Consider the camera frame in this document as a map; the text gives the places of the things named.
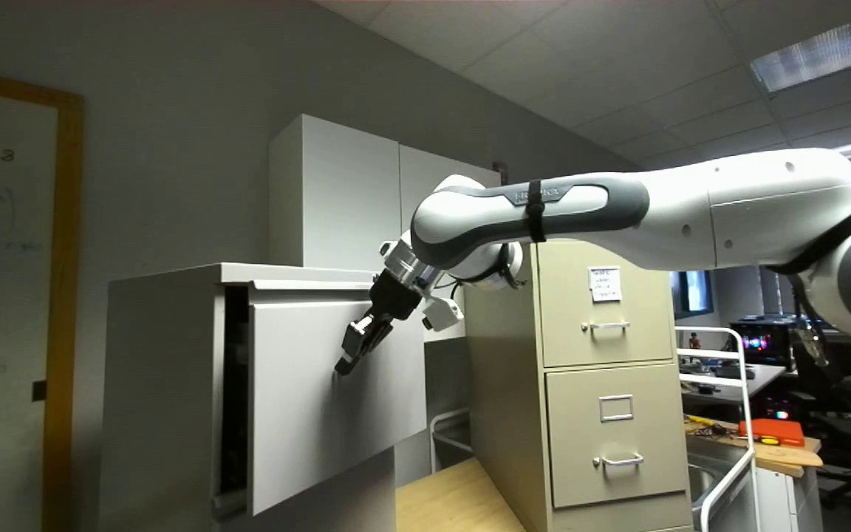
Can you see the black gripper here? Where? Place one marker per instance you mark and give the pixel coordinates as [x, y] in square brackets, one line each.
[396, 296]

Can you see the grey file cabinet drawer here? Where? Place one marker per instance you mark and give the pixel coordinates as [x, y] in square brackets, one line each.
[297, 414]

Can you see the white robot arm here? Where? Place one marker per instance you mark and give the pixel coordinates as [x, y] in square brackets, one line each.
[740, 210]

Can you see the beige file cabinet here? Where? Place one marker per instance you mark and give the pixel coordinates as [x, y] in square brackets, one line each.
[503, 395]

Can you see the grey file cabinet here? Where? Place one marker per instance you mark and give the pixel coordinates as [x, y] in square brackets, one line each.
[161, 395]

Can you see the beige drawer with empty label holder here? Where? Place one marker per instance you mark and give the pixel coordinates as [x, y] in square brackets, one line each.
[573, 443]

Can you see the beige drawer with white label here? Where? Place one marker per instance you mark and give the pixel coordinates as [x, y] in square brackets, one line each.
[643, 296]

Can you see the white paper label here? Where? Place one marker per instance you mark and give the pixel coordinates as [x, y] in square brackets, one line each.
[603, 284]

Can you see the black whiteboard clip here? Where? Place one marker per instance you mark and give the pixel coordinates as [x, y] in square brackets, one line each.
[40, 390]

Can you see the wood framed whiteboard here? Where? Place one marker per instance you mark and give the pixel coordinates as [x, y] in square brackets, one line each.
[0, 296]

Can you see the white metal tube rack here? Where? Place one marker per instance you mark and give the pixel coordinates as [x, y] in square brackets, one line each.
[740, 395]

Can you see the orange tool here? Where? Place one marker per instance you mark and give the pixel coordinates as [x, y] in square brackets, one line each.
[776, 433]

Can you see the wooden workbench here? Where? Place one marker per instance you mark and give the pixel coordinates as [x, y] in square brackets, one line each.
[789, 457]

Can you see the ceiling light panel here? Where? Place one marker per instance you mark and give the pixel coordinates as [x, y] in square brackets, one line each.
[826, 49]

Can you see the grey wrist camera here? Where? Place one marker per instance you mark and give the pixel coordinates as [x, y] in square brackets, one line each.
[396, 262]

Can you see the white tube frame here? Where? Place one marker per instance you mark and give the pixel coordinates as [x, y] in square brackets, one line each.
[443, 424]

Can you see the white wall cabinet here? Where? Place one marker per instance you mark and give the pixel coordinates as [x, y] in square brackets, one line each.
[337, 195]

